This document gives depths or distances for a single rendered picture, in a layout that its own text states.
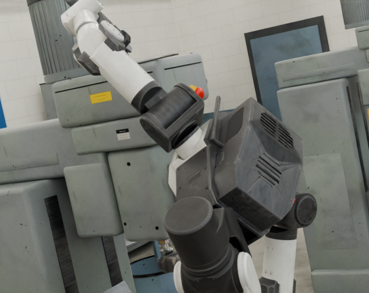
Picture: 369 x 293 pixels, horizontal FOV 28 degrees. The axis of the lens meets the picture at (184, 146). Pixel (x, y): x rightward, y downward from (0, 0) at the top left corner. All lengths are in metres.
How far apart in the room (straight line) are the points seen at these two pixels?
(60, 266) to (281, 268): 0.90
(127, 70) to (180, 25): 8.26
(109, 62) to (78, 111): 0.55
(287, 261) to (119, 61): 0.73
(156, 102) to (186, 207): 0.40
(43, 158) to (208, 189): 0.99
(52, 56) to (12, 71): 5.28
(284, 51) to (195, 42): 1.38
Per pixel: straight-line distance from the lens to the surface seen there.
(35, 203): 2.59
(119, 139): 2.36
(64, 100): 2.48
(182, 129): 1.86
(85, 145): 2.46
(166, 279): 4.71
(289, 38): 9.28
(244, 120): 1.84
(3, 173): 2.80
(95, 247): 2.79
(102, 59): 1.93
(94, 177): 2.47
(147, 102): 1.91
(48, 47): 2.55
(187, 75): 2.33
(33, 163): 2.66
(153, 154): 2.35
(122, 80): 1.91
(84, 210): 2.54
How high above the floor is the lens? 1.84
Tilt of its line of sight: 6 degrees down
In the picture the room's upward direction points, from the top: 12 degrees counter-clockwise
